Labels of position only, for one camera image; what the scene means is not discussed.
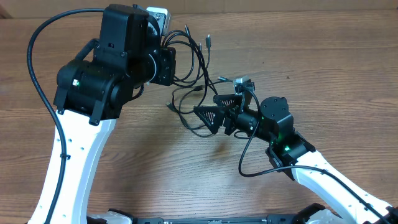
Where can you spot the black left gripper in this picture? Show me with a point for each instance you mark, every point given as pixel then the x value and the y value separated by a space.
pixel 167 58

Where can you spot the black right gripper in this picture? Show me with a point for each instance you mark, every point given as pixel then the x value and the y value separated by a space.
pixel 217 112

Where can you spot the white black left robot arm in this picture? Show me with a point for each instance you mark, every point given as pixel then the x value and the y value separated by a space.
pixel 91 90

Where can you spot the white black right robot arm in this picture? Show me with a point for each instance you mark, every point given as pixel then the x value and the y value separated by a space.
pixel 289 152

